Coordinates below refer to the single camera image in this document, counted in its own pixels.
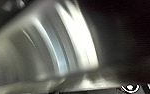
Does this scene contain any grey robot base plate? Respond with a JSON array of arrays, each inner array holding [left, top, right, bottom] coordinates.
[[54, 82, 150, 94]]

